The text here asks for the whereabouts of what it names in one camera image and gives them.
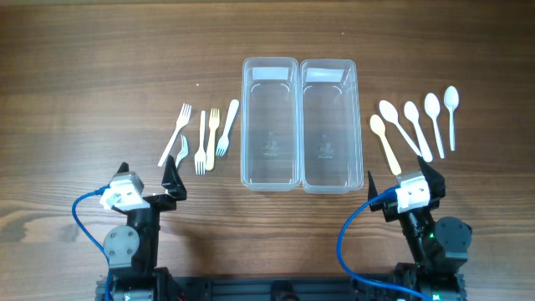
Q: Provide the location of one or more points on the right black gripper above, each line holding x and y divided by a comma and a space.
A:
393, 211

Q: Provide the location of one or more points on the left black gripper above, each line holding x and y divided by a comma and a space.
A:
155, 201

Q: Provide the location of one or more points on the translucent white plastic fork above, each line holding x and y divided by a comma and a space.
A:
182, 154

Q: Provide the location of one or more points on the yellow plastic spoon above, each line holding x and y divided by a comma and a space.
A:
378, 127

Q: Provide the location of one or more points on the white spoon thick handle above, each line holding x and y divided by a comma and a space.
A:
412, 114

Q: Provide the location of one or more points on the light blue plastic fork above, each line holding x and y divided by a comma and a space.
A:
223, 142

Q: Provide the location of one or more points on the yellow plastic fork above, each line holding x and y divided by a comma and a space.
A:
214, 122

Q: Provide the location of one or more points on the white spoon thin handle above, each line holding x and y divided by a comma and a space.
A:
433, 109

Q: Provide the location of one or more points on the translucent white plastic spoon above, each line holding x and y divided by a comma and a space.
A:
451, 101

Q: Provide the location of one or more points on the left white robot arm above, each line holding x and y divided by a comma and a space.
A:
132, 249

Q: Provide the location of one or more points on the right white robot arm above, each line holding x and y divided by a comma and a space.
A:
439, 248

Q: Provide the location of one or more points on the right clear plastic container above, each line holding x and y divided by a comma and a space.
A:
331, 139

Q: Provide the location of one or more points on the clear plastic container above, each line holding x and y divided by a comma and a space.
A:
270, 123
331, 139

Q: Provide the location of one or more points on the left clear plastic container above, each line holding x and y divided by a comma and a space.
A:
270, 123

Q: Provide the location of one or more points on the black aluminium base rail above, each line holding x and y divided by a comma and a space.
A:
282, 289

